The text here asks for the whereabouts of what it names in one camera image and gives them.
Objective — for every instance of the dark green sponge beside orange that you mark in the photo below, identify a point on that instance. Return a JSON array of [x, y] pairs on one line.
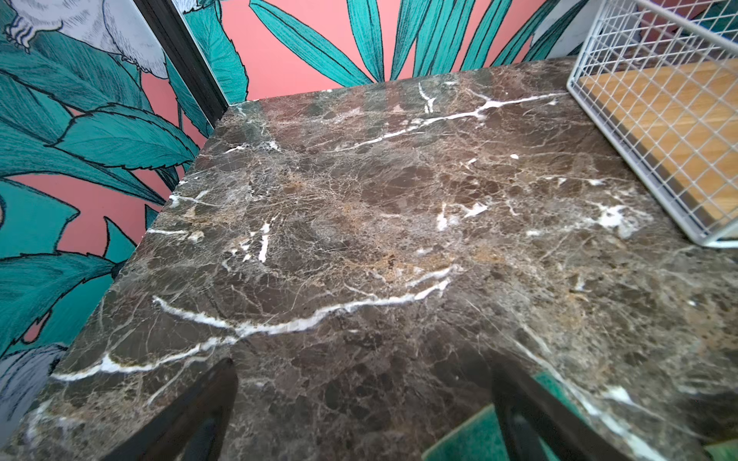
[[480, 437]]

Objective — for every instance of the white wire wooden shelf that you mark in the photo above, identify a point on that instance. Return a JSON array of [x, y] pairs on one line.
[[659, 79]]

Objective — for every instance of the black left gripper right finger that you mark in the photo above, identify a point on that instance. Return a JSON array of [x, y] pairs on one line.
[[531, 419]]

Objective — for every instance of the black frame post left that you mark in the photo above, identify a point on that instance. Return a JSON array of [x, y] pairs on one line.
[[172, 32]]

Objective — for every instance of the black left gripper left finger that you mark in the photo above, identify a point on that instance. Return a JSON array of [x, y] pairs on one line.
[[193, 427]]

